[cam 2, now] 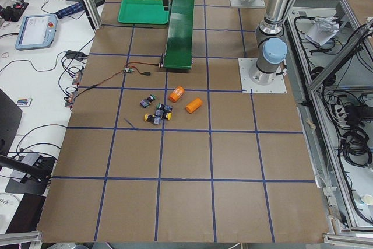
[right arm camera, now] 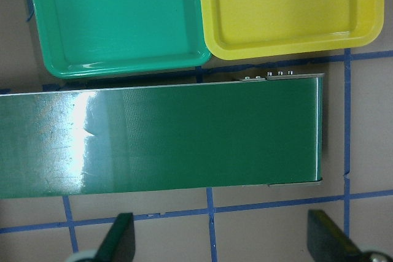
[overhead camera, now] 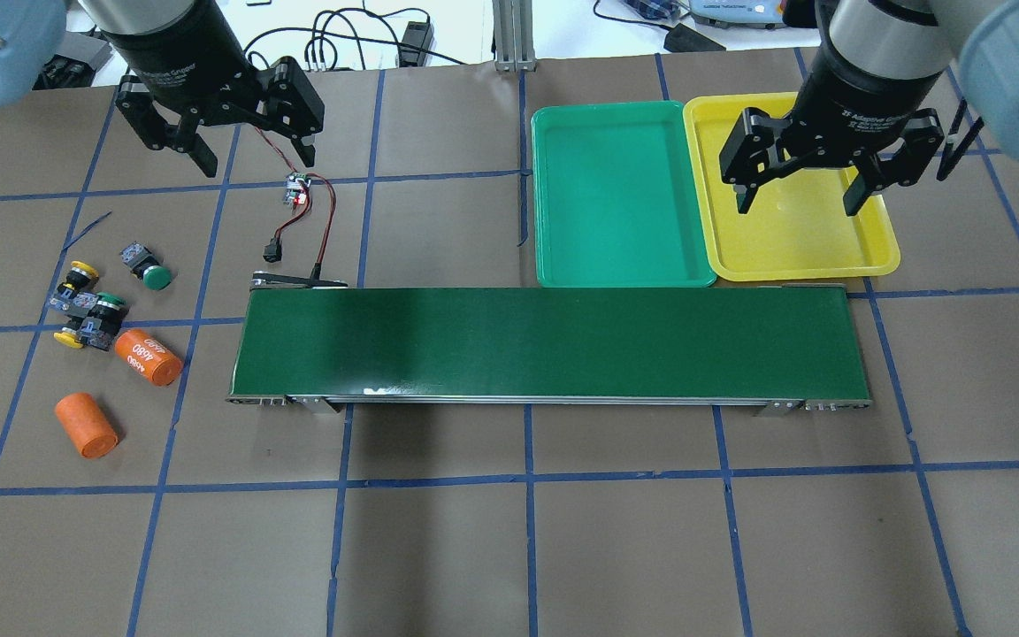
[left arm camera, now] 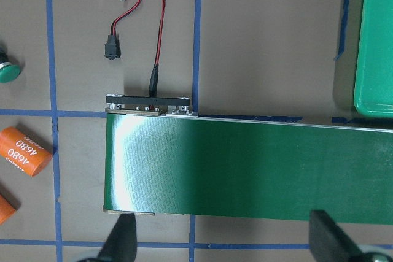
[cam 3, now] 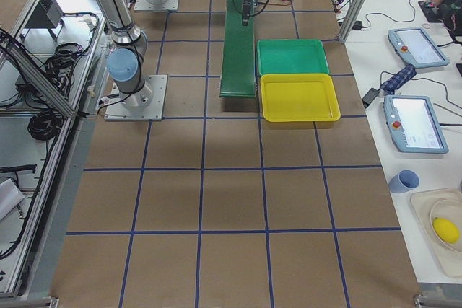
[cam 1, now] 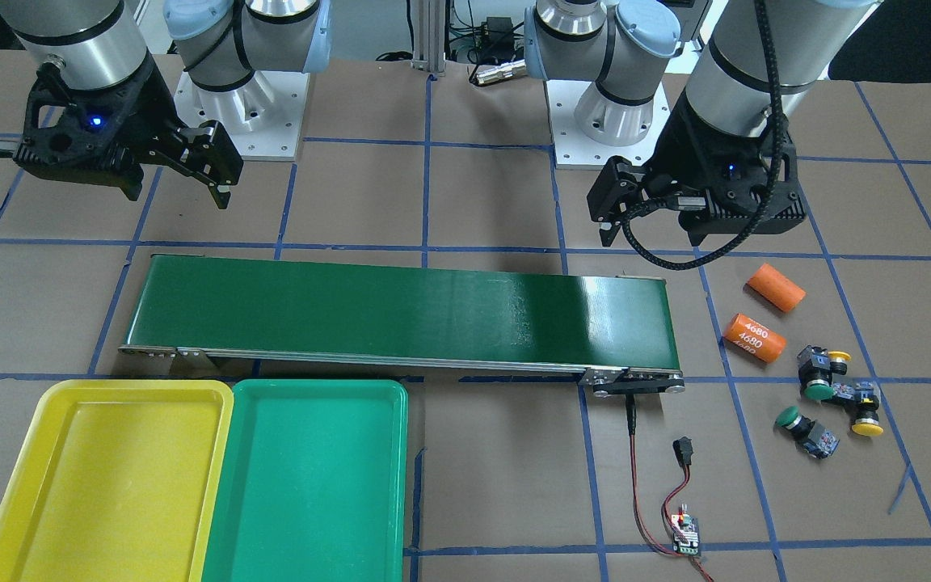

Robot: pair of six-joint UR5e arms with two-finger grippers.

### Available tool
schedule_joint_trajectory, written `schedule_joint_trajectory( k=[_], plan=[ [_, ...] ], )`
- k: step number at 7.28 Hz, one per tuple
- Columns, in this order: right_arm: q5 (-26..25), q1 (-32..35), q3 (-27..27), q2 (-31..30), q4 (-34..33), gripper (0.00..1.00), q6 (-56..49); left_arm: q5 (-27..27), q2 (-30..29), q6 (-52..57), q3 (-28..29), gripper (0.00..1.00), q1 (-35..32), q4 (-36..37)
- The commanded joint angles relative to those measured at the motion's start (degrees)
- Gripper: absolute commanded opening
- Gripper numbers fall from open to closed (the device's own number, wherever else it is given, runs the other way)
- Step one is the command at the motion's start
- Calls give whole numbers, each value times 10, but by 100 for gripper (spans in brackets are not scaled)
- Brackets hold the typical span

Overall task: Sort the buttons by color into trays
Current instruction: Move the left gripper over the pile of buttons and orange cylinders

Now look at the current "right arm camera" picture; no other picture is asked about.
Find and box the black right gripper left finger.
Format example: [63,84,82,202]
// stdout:
[95,213,136,261]

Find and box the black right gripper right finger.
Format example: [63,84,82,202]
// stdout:
[306,209,370,261]

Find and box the green conveyor belt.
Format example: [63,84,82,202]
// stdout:
[1,74,323,199]

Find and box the green plastic tray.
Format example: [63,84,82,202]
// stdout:
[33,0,211,79]

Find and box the yellow plastic tray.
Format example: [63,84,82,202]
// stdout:
[201,0,384,60]

